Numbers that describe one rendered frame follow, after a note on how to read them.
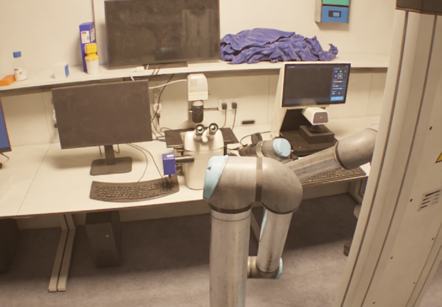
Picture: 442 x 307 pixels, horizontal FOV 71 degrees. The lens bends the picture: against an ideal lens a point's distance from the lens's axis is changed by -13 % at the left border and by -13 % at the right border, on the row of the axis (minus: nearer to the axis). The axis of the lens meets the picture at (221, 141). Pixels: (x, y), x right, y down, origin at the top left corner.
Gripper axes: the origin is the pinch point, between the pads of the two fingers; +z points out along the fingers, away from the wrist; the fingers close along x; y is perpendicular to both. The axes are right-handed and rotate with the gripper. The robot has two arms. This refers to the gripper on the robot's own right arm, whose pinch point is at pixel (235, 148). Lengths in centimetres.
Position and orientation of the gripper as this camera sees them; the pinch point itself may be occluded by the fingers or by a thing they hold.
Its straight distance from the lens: 196.7
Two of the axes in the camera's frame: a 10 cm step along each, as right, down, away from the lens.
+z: -5.8, 0.9, 8.1
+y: 2.7, 9.6, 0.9
